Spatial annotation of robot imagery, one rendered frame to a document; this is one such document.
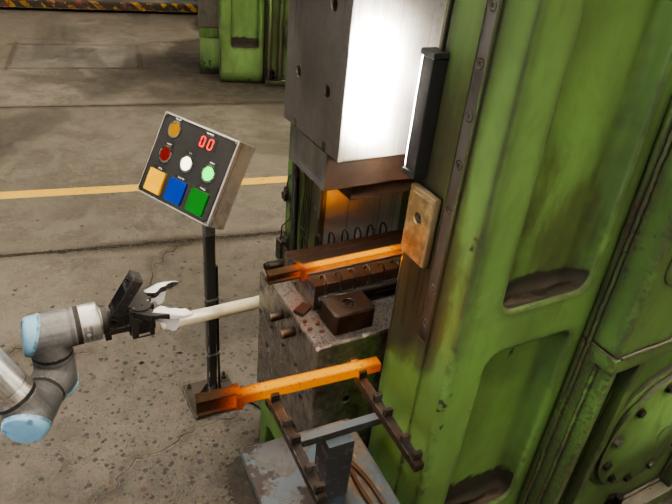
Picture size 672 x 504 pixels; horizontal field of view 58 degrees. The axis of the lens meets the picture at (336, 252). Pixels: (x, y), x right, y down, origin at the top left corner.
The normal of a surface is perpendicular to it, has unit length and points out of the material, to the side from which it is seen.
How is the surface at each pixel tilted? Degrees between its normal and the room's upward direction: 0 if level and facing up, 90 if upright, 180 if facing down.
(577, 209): 89
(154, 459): 0
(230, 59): 90
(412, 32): 90
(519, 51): 90
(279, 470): 0
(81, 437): 0
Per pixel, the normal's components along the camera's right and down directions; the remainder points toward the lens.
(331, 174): 0.47, 0.51
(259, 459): 0.09, -0.84
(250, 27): 0.19, 0.54
